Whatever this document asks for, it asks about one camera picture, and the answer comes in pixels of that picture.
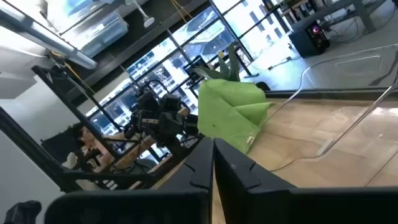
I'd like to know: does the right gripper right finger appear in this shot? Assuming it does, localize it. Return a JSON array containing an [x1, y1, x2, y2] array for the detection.
[[214, 138, 398, 224]]

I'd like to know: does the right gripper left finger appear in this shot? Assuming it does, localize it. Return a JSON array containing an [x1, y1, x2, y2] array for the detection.
[[45, 136, 215, 224]]

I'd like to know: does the green microfiber towel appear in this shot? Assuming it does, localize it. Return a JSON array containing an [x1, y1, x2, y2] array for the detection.
[[197, 78, 275, 156]]

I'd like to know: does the person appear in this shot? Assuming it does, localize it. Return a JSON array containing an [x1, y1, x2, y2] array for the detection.
[[62, 123, 116, 172]]

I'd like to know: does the clear storage box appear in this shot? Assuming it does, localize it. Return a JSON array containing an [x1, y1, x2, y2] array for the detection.
[[60, 9, 129, 58]]

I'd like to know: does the clear plastic bin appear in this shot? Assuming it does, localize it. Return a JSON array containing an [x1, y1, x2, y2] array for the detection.
[[257, 43, 398, 189]]

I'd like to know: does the black computer tower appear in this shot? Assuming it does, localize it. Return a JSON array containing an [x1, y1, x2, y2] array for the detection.
[[288, 21, 331, 58]]

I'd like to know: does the grey metal table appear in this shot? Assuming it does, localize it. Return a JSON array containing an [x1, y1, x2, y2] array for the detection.
[[279, 0, 398, 35]]

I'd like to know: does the black aluminium rig frame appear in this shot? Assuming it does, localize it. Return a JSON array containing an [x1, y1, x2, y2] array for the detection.
[[0, 65, 398, 194]]

